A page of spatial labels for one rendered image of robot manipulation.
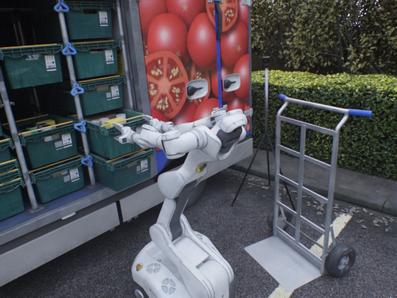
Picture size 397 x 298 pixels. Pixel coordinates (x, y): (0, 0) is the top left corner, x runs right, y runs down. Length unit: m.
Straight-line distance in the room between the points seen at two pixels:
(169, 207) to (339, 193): 2.15
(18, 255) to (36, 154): 0.67
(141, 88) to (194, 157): 1.08
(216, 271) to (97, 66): 1.67
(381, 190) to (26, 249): 3.29
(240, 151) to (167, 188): 2.00
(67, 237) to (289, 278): 1.64
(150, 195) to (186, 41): 1.38
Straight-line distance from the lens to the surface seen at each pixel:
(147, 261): 2.09
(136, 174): 2.44
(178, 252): 1.96
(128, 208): 2.63
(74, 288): 2.64
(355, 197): 3.49
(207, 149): 1.38
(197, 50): 2.87
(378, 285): 2.61
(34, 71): 2.27
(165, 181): 1.69
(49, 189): 2.44
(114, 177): 2.33
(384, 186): 3.78
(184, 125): 1.98
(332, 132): 2.05
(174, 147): 1.29
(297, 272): 2.54
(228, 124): 1.32
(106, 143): 2.26
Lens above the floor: 1.68
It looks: 20 degrees down
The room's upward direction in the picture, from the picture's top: 4 degrees counter-clockwise
